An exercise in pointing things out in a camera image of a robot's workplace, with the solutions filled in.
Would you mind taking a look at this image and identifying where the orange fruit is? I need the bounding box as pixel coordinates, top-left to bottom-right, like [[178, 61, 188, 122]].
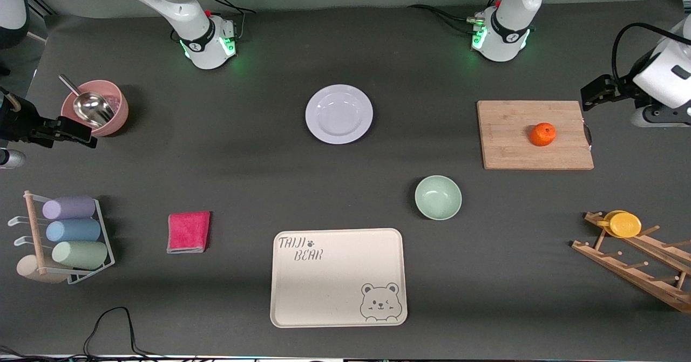
[[529, 122, 557, 147]]

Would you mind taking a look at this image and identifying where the white round plate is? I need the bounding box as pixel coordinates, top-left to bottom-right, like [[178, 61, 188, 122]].
[[305, 84, 374, 145]]

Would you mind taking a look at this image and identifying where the metal scoop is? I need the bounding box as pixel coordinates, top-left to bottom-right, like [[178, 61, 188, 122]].
[[58, 74, 116, 128]]

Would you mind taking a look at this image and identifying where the pink bowl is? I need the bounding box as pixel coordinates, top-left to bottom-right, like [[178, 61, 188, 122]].
[[60, 79, 130, 137]]

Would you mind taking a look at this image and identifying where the purple cup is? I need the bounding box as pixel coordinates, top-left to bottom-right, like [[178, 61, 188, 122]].
[[42, 196, 97, 221]]

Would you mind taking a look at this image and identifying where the wooden cutting board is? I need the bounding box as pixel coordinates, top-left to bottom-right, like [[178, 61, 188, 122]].
[[477, 100, 595, 170]]

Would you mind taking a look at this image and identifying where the blue cup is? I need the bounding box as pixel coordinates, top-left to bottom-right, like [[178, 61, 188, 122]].
[[45, 218, 102, 243]]

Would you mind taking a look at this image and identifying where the green cup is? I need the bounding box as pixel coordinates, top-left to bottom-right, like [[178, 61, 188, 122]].
[[51, 241, 109, 270]]

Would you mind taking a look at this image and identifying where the yellow cup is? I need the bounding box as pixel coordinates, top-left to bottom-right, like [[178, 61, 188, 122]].
[[597, 210, 642, 238]]

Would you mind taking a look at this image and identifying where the beige cup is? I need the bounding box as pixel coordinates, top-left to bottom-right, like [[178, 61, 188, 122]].
[[16, 255, 68, 284]]

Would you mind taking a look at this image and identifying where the pink folded cloth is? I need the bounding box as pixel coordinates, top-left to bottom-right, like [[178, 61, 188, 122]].
[[166, 211, 211, 254]]

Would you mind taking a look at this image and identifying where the wooden peg rack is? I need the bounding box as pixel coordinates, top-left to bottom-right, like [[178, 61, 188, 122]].
[[571, 211, 691, 314]]

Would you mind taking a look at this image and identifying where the pale green bowl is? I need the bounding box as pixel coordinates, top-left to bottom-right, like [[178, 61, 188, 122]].
[[415, 175, 463, 221]]

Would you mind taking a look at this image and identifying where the cream bear print tray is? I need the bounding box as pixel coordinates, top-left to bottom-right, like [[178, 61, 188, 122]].
[[269, 228, 408, 329]]

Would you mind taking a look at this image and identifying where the black left arm wrist cable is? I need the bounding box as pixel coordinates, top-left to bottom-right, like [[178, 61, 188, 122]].
[[611, 22, 682, 85]]

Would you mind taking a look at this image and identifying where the white wire cup rack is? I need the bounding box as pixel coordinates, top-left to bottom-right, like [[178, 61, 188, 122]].
[[8, 190, 116, 285]]

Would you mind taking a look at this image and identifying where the dark metal frame rail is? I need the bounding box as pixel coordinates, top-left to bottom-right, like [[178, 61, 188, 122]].
[[24, 0, 56, 18]]

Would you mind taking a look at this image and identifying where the black left arm base cable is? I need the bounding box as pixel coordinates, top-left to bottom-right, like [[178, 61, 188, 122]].
[[408, 0, 505, 35]]

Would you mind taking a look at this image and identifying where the black arm base cable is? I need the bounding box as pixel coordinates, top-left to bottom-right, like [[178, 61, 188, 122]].
[[204, 0, 258, 44], [408, 0, 505, 35]]

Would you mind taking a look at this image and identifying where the thin black looped cable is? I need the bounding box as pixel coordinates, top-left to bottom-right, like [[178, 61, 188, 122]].
[[83, 306, 162, 358]]

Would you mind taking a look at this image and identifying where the black right arm base cable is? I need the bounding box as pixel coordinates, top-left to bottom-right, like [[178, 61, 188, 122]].
[[204, 0, 258, 44]]

